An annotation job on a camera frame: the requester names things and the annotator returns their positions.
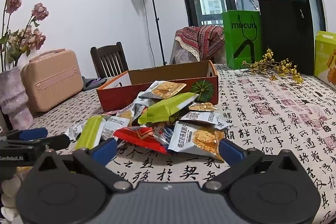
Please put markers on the pink textured vase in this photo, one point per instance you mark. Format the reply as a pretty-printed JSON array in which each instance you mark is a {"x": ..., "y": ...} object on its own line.
[{"x": 14, "y": 100}]

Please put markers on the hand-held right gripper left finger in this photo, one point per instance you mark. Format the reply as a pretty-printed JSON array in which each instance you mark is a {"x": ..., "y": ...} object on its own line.
[{"x": 105, "y": 151}]

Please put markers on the pile of mixed snack packets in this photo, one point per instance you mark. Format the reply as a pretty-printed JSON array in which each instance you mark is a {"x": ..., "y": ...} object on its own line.
[{"x": 197, "y": 140}]

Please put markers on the grey purple pouch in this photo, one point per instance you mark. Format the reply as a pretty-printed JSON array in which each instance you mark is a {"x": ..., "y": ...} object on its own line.
[{"x": 92, "y": 83}]

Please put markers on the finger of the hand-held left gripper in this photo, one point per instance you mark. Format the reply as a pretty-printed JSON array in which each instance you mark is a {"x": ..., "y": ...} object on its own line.
[
  {"x": 34, "y": 133},
  {"x": 56, "y": 141}
]

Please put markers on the beige grey draped garment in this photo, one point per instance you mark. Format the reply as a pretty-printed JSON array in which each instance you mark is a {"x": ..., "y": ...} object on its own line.
[{"x": 183, "y": 56}]

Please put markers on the pumpkin print cardboard box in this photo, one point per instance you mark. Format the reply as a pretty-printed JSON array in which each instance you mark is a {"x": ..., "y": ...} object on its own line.
[{"x": 115, "y": 95}]

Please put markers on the red patterned cloth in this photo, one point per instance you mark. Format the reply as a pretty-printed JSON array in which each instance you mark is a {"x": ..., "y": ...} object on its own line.
[{"x": 202, "y": 40}]

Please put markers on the black paper bag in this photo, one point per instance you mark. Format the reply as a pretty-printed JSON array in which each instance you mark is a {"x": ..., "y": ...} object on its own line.
[{"x": 286, "y": 35}]

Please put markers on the yellow flower branch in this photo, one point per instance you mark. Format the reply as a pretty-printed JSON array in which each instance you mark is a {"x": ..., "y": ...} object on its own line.
[{"x": 283, "y": 66}]

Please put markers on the pink hard-shell suitcase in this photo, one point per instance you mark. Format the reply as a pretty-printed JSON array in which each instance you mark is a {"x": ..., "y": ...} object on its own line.
[{"x": 52, "y": 79}]

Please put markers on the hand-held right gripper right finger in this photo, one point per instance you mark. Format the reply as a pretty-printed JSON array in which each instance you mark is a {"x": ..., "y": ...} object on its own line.
[{"x": 231, "y": 151}]

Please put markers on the dried pink roses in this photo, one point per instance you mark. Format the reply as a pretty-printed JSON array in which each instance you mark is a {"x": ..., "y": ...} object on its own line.
[{"x": 40, "y": 12}]

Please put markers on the yellow-green snack carton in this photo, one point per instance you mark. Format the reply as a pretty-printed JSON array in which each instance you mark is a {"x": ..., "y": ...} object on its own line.
[{"x": 324, "y": 56}]

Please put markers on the green paper bag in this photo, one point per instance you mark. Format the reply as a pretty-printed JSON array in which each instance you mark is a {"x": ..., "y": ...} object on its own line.
[{"x": 236, "y": 40}]

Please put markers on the dark wooden chair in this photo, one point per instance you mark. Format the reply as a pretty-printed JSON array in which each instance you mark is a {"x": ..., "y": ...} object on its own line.
[{"x": 107, "y": 56}]

